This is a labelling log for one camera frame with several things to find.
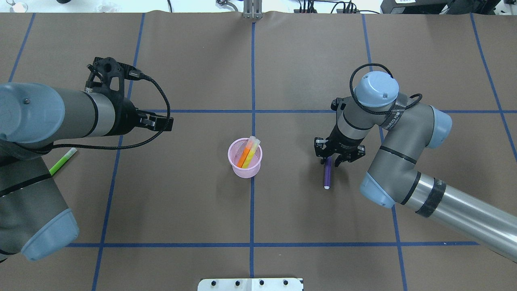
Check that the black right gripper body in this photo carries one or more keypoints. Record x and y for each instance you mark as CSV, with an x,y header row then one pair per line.
x,y
341,142

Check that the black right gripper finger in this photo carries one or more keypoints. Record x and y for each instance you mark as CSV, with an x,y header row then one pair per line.
x,y
321,151
351,156

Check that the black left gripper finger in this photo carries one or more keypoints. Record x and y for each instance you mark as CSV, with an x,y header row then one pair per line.
x,y
151,116
156,125

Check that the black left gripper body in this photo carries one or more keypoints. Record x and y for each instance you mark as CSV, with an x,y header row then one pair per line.
x,y
126,116

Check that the purple marker pen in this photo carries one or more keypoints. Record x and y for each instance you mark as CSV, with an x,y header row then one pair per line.
x,y
327,173

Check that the green marker pen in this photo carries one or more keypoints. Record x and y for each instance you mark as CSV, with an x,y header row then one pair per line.
x,y
62,161

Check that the orange marker pen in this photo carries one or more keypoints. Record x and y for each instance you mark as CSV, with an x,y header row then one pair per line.
x,y
245,151

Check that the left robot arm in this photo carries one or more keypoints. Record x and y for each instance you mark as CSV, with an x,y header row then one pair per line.
x,y
35,218

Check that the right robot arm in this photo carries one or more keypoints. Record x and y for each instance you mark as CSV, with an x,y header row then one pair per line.
x,y
392,177

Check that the pink mesh pen holder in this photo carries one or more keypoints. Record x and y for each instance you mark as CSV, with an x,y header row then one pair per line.
x,y
233,154

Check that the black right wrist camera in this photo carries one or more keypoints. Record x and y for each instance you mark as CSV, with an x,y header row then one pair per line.
x,y
338,104

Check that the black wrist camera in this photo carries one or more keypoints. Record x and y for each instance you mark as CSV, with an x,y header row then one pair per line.
x,y
107,77
338,104

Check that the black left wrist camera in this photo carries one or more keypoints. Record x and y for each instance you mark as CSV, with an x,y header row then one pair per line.
x,y
107,77

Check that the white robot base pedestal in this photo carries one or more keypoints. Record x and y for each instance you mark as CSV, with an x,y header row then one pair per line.
x,y
251,284

